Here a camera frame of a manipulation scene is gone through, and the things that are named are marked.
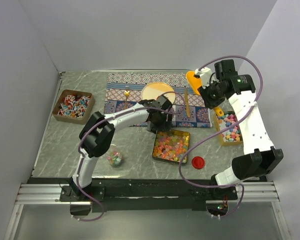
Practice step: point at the gold tin of opaque candies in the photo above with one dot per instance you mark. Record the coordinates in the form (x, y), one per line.
(232, 136)

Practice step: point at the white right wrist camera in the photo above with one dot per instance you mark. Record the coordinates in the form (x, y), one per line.
(204, 75)

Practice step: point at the red jar lid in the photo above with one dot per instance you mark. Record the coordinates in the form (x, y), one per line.
(198, 162)

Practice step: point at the clear glass jar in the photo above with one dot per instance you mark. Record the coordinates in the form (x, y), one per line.
(114, 156)

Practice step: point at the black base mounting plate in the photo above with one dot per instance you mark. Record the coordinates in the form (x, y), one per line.
(148, 203)

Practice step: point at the cream and orange plate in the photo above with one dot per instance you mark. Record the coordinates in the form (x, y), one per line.
(155, 89)

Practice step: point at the brown box of candies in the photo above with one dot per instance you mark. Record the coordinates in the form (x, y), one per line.
(73, 107)

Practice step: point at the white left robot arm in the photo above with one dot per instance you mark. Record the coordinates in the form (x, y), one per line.
(97, 135)

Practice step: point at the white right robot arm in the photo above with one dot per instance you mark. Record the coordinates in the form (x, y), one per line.
(260, 156)

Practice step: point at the gold knife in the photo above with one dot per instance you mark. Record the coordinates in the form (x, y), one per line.
(187, 107)

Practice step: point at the gold fork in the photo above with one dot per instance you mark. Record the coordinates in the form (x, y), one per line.
(126, 94)

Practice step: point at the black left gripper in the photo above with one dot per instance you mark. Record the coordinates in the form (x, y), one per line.
(165, 126)

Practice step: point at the patterned placemat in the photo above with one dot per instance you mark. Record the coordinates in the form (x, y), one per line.
(114, 98)

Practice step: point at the square tin of translucent candies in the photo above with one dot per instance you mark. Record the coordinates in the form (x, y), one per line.
(170, 146)

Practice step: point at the aluminium frame rail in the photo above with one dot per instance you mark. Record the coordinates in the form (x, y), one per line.
(104, 190)

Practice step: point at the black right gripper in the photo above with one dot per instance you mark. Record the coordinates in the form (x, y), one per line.
(210, 103)

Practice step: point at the yellow plastic scoop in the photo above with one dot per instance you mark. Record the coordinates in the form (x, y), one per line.
(195, 83)

